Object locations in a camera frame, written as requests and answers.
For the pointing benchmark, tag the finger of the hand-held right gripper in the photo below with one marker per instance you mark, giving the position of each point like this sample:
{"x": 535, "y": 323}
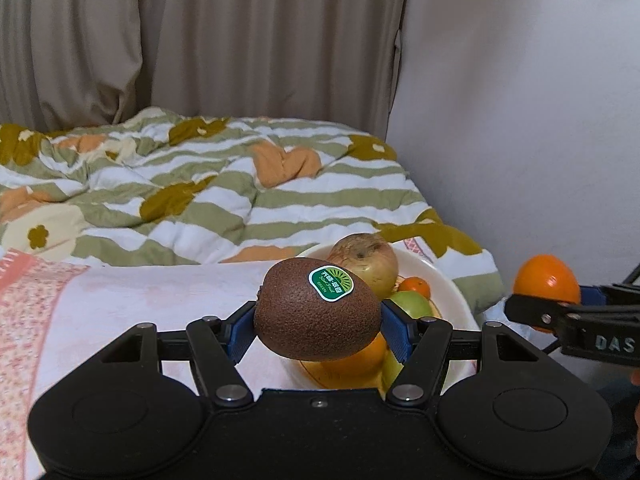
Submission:
{"x": 535, "y": 310}
{"x": 595, "y": 295}

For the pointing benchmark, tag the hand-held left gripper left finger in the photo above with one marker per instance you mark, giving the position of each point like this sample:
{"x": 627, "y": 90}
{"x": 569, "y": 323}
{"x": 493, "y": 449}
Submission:
{"x": 240, "y": 332}

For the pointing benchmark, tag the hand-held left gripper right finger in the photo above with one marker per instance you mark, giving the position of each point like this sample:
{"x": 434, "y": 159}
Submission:
{"x": 397, "y": 332}

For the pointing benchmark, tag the medium orange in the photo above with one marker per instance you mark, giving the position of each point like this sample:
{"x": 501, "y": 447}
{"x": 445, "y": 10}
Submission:
{"x": 545, "y": 277}

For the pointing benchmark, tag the large orange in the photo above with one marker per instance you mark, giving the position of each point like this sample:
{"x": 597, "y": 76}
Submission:
{"x": 360, "y": 360}

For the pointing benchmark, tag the cream oval dish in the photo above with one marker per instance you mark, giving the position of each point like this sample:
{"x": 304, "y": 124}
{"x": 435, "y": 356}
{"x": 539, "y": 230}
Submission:
{"x": 450, "y": 305}

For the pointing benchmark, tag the brown kiwi with green sticker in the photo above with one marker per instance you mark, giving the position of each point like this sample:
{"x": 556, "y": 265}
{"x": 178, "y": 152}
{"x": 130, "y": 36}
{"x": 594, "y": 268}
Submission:
{"x": 310, "y": 320}

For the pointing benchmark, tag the person's right hand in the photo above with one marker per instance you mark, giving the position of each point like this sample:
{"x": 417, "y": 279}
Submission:
{"x": 636, "y": 377}

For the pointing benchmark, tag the small mandarin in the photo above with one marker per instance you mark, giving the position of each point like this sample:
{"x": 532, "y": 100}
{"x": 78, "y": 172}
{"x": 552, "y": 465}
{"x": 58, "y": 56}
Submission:
{"x": 415, "y": 286}

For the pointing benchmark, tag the yellowish onion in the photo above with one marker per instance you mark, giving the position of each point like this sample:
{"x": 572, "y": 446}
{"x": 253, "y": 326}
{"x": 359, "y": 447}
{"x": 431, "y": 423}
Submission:
{"x": 370, "y": 260}

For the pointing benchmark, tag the pink floral bed sheet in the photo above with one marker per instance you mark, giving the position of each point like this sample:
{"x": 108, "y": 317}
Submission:
{"x": 125, "y": 300}

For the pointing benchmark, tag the green striped floral quilt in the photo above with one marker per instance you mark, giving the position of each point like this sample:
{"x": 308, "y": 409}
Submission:
{"x": 200, "y": 200}

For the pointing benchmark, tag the beige curtain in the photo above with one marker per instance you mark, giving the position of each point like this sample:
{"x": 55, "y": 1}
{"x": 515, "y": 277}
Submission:
{"x": 200, "y": 35}

